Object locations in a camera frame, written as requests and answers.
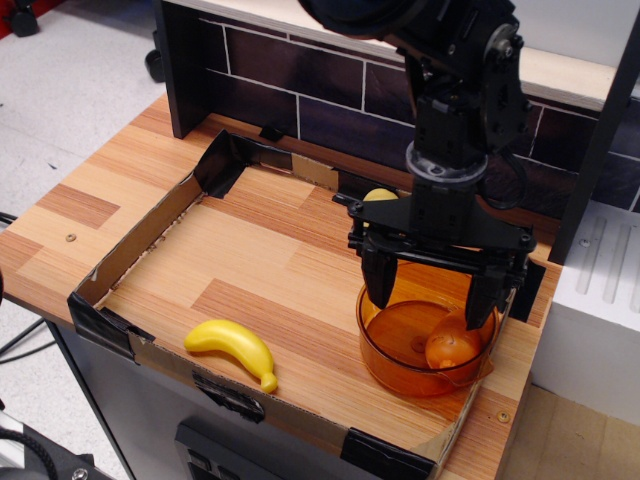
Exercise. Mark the yellow toy banana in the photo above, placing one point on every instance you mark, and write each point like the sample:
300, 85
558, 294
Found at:
240, 343

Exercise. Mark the orange transparent plastic pot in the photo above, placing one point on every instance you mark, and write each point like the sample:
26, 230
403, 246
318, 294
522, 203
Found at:
393, 339

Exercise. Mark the orange toy carrot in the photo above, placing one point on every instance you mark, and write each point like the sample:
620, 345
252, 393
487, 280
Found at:
451, 344

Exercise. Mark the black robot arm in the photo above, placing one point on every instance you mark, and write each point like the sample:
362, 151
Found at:
462, 65

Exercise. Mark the black metal bracket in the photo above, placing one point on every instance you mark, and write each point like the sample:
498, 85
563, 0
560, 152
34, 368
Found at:
26, 454

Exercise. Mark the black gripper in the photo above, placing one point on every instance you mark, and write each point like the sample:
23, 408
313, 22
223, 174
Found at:
442, 224

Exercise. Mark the white grooved block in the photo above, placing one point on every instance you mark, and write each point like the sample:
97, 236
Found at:
589, 348

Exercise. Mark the black office chair wheel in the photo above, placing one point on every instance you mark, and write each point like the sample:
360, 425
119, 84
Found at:
153, 61

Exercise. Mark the yellow toy potato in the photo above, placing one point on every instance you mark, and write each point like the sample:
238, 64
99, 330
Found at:
380, 194

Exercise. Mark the dark brick backsplash panel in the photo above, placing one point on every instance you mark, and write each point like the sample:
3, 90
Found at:
357, 106

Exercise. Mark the black stand foot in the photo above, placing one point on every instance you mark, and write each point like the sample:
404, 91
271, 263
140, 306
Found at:
21, 18

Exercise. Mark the cardboard fence with black tape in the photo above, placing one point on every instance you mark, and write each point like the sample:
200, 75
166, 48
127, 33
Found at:
258, 235

